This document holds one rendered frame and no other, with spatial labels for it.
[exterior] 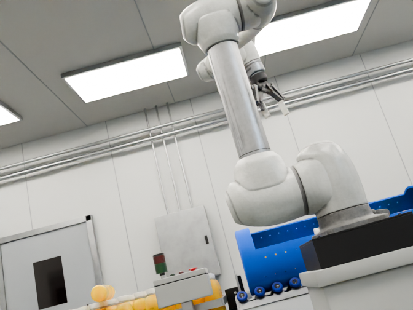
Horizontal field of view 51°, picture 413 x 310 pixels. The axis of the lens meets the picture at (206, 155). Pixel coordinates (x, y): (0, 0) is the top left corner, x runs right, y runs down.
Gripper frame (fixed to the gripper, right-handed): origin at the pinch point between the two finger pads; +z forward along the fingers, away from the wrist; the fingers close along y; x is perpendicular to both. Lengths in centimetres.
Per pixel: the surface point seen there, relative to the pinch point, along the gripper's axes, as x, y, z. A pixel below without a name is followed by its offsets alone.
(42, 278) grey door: -426, -29, -17
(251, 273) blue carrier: -26, 30, 57
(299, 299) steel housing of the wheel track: -17, 20, 74
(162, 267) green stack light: -88, 28, 39
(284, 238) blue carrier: -30, -4, 51
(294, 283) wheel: -17, 18, 68
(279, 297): -22, 24, 70
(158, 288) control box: -33, 68, 47
